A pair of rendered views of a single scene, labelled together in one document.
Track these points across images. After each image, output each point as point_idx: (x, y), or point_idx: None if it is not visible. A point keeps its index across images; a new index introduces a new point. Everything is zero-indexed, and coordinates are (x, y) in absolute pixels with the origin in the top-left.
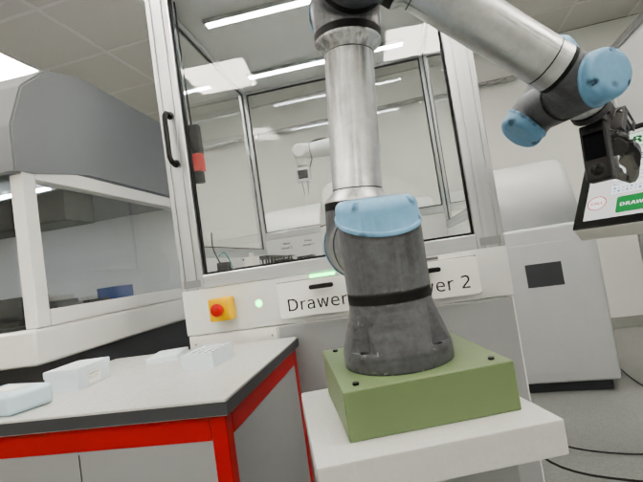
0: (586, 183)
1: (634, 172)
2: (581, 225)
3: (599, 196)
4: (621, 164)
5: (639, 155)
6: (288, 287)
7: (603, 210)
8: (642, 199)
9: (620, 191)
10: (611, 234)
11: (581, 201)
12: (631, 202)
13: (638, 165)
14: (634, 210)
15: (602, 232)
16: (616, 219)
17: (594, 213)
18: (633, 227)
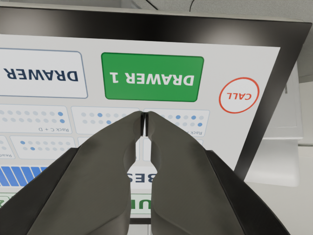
0: (248, 151)
1: (106, 131)
2: (287, 35)
3: (230, 113)
4: (123, 185)
5: (0, 215)
6: None
7: (228, 70)
8: (148, 81)
9: (190, 114)
10: (218, 13)
11: (268, 111)
12: (170, 79)
13: (70, 153)
14: (162, 51)
15: (238, 15)
16: (202, 32)
17: (248, 66)
18: (170, 11)
